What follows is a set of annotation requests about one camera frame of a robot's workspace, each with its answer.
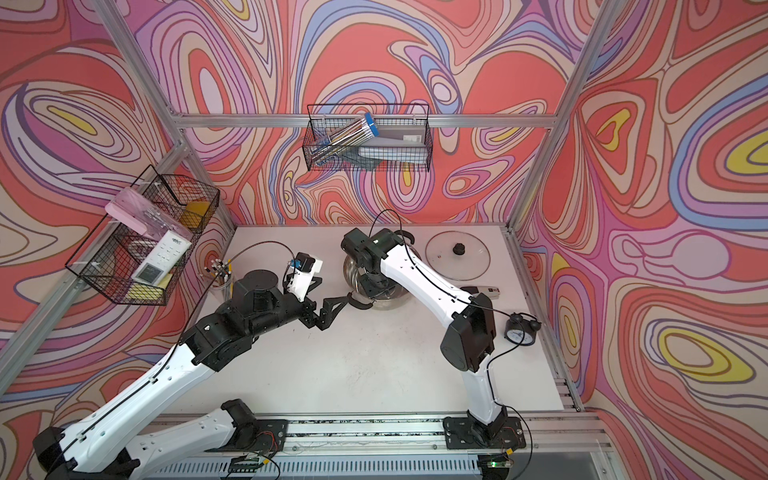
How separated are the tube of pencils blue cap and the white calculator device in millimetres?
387

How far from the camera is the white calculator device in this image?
27.2 inches

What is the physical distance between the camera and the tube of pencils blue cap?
31.5 inches
